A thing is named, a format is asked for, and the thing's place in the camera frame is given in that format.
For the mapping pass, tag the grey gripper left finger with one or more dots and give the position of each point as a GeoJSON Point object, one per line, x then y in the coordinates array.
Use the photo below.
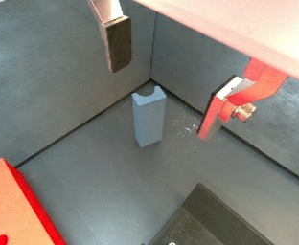
{"type": "Point", "coordinates": [116, 32]}

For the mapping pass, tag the black curved holder stand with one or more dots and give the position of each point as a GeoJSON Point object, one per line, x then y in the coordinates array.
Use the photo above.
{"type": "Point", "coordinates": [204, 221]}

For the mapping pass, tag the red shape sorting board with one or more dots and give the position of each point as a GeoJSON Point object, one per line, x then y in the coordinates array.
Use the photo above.
{"type": "Point", "coordinates": [25, 224]}

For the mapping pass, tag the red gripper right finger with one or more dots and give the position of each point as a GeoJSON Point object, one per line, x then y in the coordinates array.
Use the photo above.
{"type": "Point", "coordinates": [232, 100]}

